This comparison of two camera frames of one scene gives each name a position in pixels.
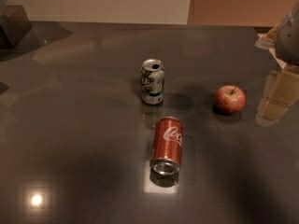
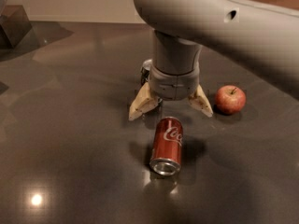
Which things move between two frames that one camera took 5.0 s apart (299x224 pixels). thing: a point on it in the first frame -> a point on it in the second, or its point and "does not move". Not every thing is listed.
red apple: [230, 99] does not move
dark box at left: [14, 25] does not move
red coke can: [167, 146] does not move
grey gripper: [289, 37] -> [174, 85]
